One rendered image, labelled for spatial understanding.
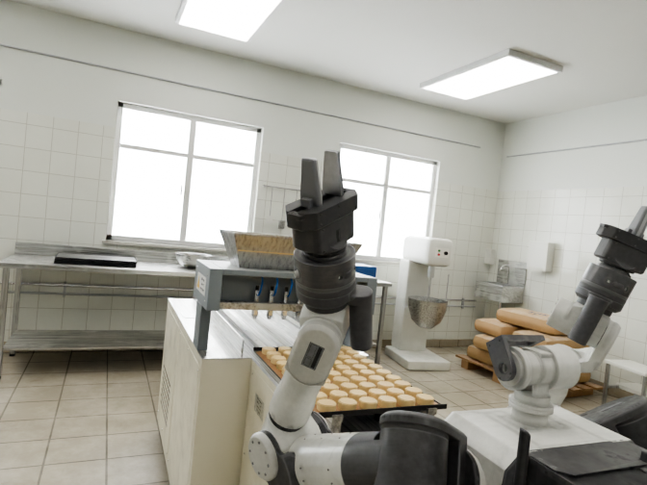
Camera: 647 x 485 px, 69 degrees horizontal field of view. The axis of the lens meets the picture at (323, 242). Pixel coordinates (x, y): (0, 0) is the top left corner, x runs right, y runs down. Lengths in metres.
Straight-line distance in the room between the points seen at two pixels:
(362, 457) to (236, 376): 1.28
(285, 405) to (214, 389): 1.13
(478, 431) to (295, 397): 0.28
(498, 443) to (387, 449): 0.15
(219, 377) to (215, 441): 0.25
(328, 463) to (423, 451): 0.16
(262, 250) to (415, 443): 1.36
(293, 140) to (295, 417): 4.55
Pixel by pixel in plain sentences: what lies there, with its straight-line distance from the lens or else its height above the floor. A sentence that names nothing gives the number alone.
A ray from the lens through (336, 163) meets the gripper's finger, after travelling 0.64.
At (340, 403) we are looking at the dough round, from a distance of 1.32.
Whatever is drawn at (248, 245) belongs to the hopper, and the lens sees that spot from 1.88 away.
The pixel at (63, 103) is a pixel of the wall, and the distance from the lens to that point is 4.94.
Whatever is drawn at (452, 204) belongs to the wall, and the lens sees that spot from 6.29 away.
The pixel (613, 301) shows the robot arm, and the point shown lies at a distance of 1.07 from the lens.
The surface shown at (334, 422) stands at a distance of 1.28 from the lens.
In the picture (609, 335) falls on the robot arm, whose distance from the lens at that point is 1.07.
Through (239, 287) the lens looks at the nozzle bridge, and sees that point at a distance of 1.93.
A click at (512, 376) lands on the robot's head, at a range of 0.75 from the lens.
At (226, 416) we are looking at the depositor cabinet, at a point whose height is 0.61.
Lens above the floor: 1.37
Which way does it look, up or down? 2 degrees down
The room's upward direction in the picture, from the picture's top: 6 degrees clockwise
